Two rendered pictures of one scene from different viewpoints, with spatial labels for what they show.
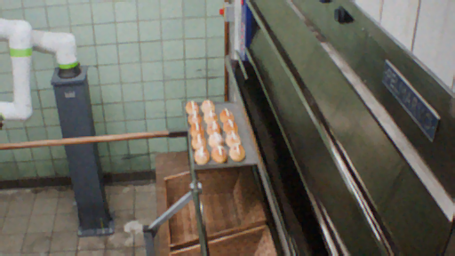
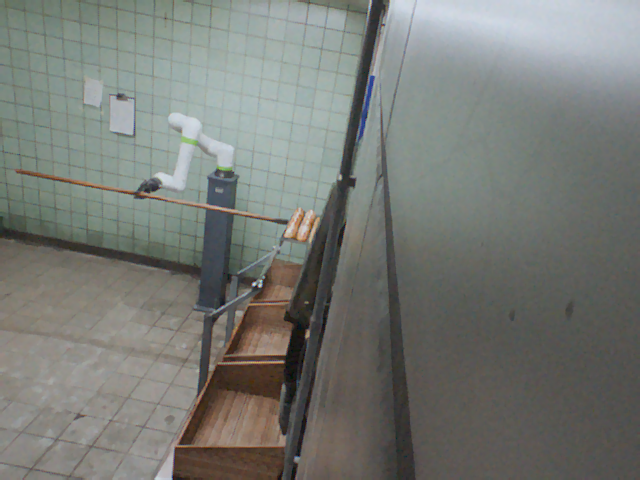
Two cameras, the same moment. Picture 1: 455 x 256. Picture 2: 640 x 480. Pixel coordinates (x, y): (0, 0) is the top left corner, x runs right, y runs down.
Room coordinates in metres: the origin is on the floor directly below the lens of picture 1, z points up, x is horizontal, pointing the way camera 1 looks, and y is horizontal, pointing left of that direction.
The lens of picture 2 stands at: (-0.77, -0.56, 2.26)
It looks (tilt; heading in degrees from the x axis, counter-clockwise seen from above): 22 degrees down; 10
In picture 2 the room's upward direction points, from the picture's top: 10 degrees clockwise
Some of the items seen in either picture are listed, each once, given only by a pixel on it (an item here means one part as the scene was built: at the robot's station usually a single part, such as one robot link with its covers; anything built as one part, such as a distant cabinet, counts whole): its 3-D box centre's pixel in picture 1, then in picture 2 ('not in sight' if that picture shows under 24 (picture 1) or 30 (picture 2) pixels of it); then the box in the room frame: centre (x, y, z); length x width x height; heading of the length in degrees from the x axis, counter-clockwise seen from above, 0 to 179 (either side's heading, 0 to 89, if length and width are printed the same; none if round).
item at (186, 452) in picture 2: not in sight; (249, 412); (0.84, -0.09, 0.72); 0.56 x 0.49 x 0.28; 9
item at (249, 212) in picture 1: (211, 208); (293, 290); (2.02, 0.07, 0.72); 0.56 x 0.49 x 0.28; 8
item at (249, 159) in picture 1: (226, 129); (315, 228); (2.03, -0.01, 1.19); 0.55 x 0.36 x 0.03; 8
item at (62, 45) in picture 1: (64, 49); (224, 156); (2.66, 0.94, 1.36); 0.16 x 0.13 x 0.19; 70
